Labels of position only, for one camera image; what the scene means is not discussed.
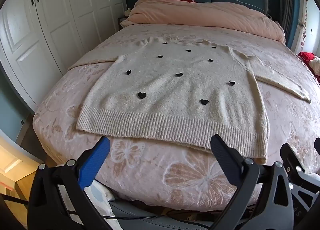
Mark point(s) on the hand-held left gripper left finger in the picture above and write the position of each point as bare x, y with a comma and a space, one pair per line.
96, 162

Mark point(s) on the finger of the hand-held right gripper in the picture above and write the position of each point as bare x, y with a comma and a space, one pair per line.
290, 157
318, 143

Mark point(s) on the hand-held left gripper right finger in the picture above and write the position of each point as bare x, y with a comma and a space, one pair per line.
225, 160

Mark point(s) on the cream sweater with black hearts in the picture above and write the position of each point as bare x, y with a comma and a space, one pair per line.
162, 95

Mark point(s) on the white patterned cloth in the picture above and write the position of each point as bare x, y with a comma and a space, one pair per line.
100, 200

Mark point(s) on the pink butterfly blanket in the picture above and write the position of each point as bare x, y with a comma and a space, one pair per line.
155, 177

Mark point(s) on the cream fluffy cloth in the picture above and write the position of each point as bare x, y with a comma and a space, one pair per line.
315, 66

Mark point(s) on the wooden door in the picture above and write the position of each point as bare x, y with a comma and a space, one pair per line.
10, 162

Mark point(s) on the white wardrobe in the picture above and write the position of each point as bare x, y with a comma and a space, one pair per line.
62, 20

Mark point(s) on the pink duvet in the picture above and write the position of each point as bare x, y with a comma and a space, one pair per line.
200, 15

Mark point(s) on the grey curtain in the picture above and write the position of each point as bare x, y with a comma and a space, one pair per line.
285, 0

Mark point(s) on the grey padded bed frame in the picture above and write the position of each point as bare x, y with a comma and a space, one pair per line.
155, 223

